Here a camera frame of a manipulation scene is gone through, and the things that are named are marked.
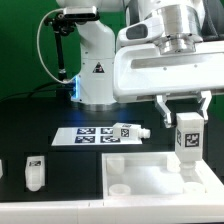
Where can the white L-shaped fence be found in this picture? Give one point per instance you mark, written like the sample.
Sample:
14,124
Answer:
119,211

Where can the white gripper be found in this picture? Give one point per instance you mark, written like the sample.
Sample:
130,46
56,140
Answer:
141,73

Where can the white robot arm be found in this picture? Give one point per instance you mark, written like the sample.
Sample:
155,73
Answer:
186,22

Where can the black camera stand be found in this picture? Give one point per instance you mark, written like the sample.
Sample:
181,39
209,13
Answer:
62,27

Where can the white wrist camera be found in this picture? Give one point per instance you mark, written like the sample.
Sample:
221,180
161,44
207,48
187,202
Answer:
142,32

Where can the white sheet with markers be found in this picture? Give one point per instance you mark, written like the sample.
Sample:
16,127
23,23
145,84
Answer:
71,136

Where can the white square tabletop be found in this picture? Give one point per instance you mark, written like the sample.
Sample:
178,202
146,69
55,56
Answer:
155,178

